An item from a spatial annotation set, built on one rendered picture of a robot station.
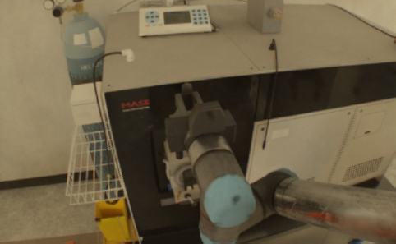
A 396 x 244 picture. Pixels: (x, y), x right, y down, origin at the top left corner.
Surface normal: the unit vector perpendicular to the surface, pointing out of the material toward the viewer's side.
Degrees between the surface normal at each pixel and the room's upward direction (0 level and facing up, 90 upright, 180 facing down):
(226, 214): 90
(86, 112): 90
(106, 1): 90
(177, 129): 0
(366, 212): 59
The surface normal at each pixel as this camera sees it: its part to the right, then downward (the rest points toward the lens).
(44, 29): 0.25, 0.55
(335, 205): -0.85, -0.37
